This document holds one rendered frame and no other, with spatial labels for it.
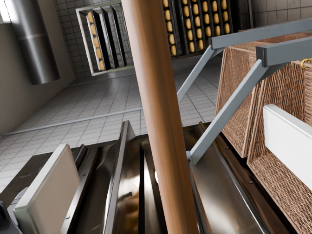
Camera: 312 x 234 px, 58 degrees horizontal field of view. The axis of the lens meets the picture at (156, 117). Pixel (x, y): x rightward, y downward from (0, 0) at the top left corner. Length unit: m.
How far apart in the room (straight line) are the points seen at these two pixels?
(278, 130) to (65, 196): 0.13
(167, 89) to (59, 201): 0.11
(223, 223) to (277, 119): 0.93
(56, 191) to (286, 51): 0.58
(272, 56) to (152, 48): 0.47
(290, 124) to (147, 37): 0.11
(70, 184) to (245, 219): 0.91
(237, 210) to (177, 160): 0.87
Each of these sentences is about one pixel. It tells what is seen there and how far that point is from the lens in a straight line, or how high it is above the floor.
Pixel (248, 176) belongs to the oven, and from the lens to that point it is 1.31.
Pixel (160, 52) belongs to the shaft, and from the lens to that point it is 0.22.
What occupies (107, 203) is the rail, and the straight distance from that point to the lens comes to 1.02.
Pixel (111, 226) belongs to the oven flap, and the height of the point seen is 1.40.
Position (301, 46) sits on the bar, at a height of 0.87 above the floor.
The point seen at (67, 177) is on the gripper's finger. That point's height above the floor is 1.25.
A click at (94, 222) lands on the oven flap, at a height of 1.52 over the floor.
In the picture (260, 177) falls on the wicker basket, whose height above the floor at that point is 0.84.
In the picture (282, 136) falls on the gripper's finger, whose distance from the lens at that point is 0.18.
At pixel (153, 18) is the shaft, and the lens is 0.22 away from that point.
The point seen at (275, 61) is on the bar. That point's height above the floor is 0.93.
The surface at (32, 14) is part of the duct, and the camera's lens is 3.35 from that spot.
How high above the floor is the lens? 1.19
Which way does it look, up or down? 1 degrees up
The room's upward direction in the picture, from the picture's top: 101 degrees counter-clockwise
